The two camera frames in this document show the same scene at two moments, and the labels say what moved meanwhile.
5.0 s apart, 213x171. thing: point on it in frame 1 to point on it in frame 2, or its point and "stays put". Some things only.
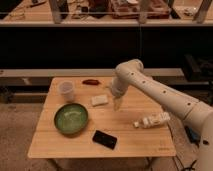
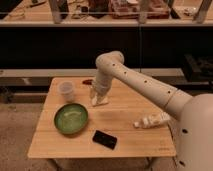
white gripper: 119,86 to 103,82
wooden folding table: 78,120 stays put
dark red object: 90,82 stays put
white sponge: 100,99 stays put
